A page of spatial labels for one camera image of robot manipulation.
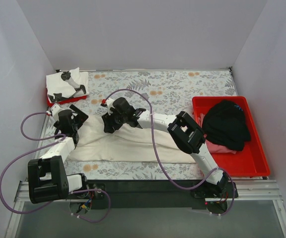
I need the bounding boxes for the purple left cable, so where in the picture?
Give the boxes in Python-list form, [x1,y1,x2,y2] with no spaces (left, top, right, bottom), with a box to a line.
[0,111,111,223]

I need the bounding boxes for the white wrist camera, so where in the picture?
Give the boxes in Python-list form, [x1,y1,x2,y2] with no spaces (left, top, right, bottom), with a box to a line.
[100,98,115,115]
[46,104,63,122]

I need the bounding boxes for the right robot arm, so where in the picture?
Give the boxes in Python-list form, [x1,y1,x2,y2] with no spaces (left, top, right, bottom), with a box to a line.
[101,97,235,197]

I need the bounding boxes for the floral patterned table mat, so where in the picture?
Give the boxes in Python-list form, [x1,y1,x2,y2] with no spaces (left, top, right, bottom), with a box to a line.
[64,70,237,180]

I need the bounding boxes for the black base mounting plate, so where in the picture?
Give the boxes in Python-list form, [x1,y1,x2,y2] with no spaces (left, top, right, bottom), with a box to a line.
[66,179,240,210]

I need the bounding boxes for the cream white t-shirt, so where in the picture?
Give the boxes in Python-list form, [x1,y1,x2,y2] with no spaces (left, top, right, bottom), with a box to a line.
[68,115,195,164]

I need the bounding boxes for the small red tray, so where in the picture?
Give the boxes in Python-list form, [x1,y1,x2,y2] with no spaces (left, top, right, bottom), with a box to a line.
[46,84,87,107]

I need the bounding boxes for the aluminium frame rail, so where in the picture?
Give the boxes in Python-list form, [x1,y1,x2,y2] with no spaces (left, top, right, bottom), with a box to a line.
[13,179,286,238]

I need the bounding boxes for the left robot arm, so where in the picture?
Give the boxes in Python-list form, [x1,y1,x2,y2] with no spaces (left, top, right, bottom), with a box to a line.
[28,104,90,204]

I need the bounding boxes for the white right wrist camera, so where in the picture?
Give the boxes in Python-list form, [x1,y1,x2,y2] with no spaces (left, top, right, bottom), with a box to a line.
[100,98,115,115]

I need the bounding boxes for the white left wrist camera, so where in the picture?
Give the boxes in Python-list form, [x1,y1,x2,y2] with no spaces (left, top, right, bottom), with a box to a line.
[46,104,63,122]

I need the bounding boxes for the folded white printed t-shirt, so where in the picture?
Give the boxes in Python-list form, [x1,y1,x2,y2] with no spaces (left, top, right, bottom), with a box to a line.
[46,67,89,95]

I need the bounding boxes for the pink garment in bin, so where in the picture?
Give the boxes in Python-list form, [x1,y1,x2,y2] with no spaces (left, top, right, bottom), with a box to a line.
[198,114,236,154]

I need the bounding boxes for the black garment in bin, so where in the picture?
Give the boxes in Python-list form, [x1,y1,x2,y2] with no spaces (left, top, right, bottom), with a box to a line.
[202,100,251,152]

